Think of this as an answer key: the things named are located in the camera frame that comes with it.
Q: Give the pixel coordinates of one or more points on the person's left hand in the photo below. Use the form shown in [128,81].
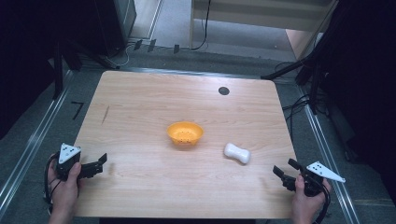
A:
[64,193]

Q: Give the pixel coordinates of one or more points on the orange perforated plastic bowl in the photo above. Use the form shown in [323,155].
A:
[185,132]

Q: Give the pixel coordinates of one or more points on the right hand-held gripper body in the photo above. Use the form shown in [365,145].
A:
[316,177]

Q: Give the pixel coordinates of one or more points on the person's right hand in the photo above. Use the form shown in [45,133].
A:
[306,202]

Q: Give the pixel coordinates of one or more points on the small black floor bracket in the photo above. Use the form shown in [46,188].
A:
[138,44]
[176,48]
[151,45]

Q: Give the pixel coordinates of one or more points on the white bone-shaped object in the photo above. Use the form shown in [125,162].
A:
[237,152]

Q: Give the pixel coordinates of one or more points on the black curtain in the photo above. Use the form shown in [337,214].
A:
[364,77]
[25,46]

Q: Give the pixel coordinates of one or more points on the black metal stand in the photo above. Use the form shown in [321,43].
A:
[58,71]
[311,67]

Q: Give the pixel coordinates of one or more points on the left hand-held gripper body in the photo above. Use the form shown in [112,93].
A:
[69,158]

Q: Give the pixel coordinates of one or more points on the dark cabinet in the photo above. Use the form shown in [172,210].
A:
[120,21]

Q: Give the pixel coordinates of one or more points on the black round table grommet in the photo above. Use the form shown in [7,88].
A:
[223,90]

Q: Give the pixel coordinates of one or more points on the black tape mark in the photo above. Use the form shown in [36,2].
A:
[78,109]

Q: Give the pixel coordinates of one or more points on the white shelf unit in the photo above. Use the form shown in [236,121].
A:
[249,12]

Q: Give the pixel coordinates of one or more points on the metal floor rail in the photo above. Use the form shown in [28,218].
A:
[327,155]
[29,149]

